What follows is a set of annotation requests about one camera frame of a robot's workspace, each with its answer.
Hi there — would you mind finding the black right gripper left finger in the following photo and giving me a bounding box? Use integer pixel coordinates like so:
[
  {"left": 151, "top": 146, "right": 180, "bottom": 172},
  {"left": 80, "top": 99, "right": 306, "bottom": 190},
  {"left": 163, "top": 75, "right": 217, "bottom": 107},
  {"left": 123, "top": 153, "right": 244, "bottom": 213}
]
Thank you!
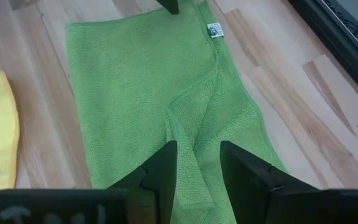
[{"left": 107, "top": 140, "right": 178, "bottom": 224}]

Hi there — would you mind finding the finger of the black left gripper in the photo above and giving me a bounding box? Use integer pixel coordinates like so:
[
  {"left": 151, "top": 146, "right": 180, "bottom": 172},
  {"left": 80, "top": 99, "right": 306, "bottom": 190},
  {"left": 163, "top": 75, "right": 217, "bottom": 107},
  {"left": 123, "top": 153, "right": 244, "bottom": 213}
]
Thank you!
[{"left": 156, "top": 0, "right": 180, "bottom": 15}]

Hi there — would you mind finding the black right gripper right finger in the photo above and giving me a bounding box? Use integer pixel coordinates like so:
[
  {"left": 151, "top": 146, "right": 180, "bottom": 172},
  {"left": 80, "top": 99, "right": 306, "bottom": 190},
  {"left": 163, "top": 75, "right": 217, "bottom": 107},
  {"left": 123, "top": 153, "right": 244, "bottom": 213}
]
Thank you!
[{"left": 219, "top": 140, "right": 319, "bottom": 224}]

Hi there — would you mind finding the green microfiber towel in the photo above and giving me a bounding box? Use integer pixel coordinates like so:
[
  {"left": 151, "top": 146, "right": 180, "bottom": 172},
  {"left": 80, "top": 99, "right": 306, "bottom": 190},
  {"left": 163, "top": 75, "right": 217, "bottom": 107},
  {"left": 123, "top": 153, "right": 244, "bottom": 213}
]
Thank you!
[{"left": 65, "top": 0, "right": 288, "bottom": 224}]

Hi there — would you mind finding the white towel label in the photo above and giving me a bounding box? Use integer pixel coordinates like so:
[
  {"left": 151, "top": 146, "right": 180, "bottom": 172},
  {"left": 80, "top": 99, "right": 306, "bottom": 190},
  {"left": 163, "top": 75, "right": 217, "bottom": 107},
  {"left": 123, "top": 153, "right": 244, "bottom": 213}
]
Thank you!
[{"left": 206, "top": 22, "right": 225, "bottom": 39}]

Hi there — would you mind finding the black aluminium table frame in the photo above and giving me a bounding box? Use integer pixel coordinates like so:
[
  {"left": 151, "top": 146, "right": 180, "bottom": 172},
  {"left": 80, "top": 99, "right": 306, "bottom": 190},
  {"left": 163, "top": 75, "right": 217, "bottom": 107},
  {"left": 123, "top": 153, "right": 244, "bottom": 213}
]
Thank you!
[{"left": 287, "top": 0, "right": 358, "bottom": 108}]

